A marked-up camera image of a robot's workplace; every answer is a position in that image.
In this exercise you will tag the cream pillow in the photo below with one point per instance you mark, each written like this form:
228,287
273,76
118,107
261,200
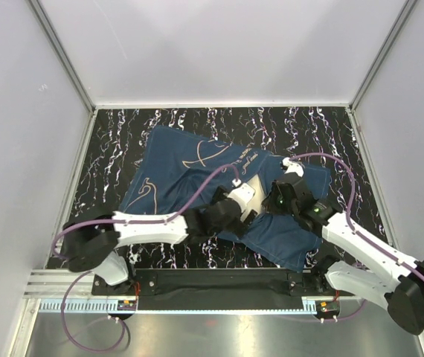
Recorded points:
255,204

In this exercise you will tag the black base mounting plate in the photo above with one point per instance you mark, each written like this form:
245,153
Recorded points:
213,289

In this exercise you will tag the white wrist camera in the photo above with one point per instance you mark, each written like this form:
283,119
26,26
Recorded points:
242,193
290,166

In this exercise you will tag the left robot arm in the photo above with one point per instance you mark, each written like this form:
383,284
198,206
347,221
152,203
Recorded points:
90,245

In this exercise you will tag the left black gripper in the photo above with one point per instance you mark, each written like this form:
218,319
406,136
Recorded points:
238,227

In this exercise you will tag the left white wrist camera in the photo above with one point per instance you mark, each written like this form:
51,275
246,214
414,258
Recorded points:
242,193

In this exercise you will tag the black marble pattern mat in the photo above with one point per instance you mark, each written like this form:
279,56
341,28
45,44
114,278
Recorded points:
146,161

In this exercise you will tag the aluminium frame rail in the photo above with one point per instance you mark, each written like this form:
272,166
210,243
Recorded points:
51,285

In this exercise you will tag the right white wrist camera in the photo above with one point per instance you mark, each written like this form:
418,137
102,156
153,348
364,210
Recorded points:
290,166

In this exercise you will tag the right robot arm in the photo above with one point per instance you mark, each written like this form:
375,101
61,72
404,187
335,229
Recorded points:
368,253

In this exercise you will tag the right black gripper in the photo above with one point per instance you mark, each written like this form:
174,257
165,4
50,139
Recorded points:
268,203

